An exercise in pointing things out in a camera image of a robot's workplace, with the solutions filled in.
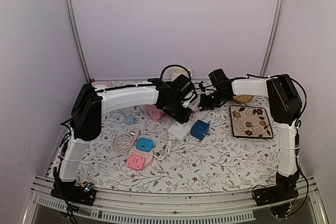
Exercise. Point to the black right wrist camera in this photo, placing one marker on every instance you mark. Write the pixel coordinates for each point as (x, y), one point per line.
(217, 76)

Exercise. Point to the right aluminium frame post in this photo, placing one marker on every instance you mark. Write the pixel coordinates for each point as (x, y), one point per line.
(272, 37)

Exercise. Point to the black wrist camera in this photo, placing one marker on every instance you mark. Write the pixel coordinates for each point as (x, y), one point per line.
(182, 86)
(217, 76)

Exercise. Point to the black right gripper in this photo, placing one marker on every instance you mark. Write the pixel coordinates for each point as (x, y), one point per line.
(205, 105)

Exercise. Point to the aluminium frame post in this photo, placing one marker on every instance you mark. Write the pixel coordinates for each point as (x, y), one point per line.
(76, 39)
(272, 37)

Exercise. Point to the front aluminium rail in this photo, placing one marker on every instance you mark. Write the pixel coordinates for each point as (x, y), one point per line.
(225, 207)

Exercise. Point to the white multicolour power strip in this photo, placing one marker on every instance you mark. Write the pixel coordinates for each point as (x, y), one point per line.
(180, 131)

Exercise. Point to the dark blue cube socket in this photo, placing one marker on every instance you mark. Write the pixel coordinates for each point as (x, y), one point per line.
(199, 129)

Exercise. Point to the cyan adapter plug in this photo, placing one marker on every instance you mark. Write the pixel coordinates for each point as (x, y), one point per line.
(144, 144)

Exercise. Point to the left aluminium frame post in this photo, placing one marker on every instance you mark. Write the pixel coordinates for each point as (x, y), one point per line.
(76, 39)

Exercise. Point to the yellow woven bamboo tray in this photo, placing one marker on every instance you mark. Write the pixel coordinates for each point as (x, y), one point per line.
(243, 98)

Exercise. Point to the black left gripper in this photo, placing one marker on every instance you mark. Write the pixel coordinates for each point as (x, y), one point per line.
(183, 118)

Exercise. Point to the pink cube socket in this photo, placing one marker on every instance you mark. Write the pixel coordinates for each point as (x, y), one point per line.
(154, 113)

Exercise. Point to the light blue charger plug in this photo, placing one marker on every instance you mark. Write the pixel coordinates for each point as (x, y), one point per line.
(129, 119)

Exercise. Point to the round pink power hub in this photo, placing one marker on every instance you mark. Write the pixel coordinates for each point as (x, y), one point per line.
(148, 156)

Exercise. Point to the square floral ceramic plate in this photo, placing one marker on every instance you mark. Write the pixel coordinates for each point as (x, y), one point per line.
(250, 122)

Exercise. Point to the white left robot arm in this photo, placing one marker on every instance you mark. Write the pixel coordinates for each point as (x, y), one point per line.
(84, 124)

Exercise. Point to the pink ceramic plate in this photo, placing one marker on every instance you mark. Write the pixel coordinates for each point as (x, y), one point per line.
(102, 85)

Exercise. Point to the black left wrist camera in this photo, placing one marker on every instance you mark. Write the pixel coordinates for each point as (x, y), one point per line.
(182, 86)

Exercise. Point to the pink flat adapter plug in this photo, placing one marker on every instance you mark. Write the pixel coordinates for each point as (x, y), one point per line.
(135, 162)

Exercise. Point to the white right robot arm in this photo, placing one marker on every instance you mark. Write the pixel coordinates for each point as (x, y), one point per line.
(286, 107)

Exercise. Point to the cream ceramic mug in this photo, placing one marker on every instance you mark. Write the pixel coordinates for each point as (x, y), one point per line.
(177, 71)

